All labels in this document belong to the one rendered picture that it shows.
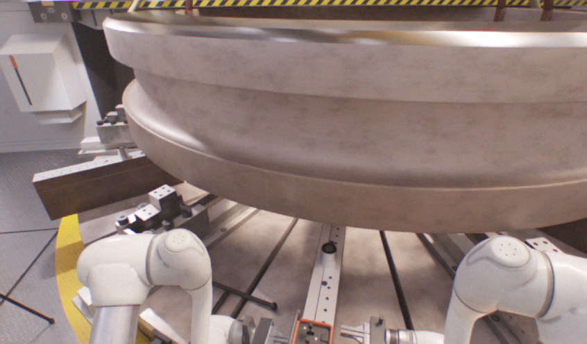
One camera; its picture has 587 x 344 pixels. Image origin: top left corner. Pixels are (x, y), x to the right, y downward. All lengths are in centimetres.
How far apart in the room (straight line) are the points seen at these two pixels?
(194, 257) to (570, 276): 79
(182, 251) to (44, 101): 407
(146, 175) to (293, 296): 173
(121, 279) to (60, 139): 458
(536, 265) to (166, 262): 78
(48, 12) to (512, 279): 460
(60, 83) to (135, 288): 386
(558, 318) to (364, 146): 100
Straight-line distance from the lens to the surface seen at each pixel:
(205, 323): 113
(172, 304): 208
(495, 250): 70
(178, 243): 82
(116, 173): 296
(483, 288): 74
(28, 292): 310
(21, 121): 551
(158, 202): 200
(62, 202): 307
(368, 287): 207
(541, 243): 194
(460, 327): 95
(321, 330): 130
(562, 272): 76
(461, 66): 132
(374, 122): 145
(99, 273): 91
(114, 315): 91
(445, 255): 235
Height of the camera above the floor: 189
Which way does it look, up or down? 29 degrees down
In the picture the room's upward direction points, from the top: straight up
